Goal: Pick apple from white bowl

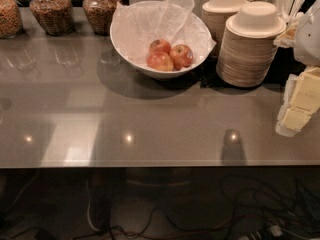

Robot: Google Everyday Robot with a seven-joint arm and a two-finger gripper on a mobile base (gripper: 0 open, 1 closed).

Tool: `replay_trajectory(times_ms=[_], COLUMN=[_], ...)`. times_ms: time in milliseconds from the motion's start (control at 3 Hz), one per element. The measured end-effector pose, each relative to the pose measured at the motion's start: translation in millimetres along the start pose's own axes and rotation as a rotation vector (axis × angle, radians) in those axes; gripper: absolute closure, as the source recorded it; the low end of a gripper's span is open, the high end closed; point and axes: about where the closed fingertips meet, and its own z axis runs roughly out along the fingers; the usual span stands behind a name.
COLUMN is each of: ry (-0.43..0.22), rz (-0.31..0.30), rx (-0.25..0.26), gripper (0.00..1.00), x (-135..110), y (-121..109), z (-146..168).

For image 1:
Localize floor cables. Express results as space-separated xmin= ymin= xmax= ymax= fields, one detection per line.
xmin=0 ymin=173 xmax=320 ymax=240

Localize glass cereal jar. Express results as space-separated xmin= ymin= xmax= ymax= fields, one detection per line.
xmin=29 ymin=0 xmax=74 ymax=36
xmin=82 ymin=0 xmax=122 ymax=36
xmin=0 ymin=0 xmax=23 ymax=39

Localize left glass cereal jar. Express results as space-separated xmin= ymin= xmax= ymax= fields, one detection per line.
xmin=0 ymin=0 xmax=23 ymax=39

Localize red apple with sticker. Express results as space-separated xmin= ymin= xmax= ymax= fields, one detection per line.
xmin=169 ymin=44 xmax=193 ymax=70

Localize white ceramic bowl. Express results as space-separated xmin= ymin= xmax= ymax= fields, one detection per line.
xmin=109 ymin=0 xmax=214 ymax=81

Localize front stack of paper bowls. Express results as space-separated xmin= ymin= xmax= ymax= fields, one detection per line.
xmin=216 ymin=1 xmax=286 ymax=88

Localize rear stack of paper bowls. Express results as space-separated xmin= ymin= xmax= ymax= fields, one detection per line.
xmin=202 ymin=0 xmax=246 ymax=57

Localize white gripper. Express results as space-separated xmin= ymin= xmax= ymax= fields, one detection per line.
xmin=275 ymin=0 xmax=320 ymax=137

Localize stack of paper bowls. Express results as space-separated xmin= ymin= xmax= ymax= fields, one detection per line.
xmin=202 ymin=0 xmax=246 ymax=57
xmin=216 ymin=1 xmax=286 ymax=88

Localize middle glass cereal jar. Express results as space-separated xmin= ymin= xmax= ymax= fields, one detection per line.
xmin=29 ymin=0 xmax=74 ymax=36

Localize red apple back left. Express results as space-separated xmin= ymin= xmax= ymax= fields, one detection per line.
xmin=149 ymin=39 xmax=171 ymax=54

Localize right glass cereal jar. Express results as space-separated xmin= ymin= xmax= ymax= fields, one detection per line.
xmin=82 ymin=0 xmax=122 ymax=36

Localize red apple front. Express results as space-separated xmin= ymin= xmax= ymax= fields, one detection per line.
xmin=146 ymin=52 xmax=174 ymax=72

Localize white paper liner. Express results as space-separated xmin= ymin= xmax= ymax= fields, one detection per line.
xmin=111 ymin=0 xmax=217 ymax=68

